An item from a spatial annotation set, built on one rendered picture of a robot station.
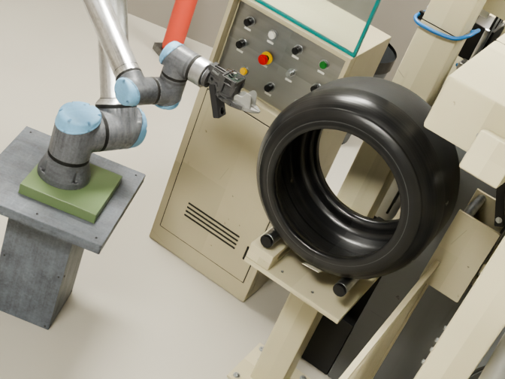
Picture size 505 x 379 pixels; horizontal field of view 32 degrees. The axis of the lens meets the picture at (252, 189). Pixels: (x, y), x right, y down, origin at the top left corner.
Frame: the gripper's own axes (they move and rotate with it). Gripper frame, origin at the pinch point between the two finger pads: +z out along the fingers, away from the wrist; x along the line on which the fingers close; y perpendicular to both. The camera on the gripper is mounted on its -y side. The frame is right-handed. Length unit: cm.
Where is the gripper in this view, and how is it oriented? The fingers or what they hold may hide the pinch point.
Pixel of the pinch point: (255, 112)
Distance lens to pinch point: 279.1
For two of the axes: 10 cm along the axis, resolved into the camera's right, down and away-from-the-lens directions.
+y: 3.2, -7.8, -5.5
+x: 5.0, -3.5, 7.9
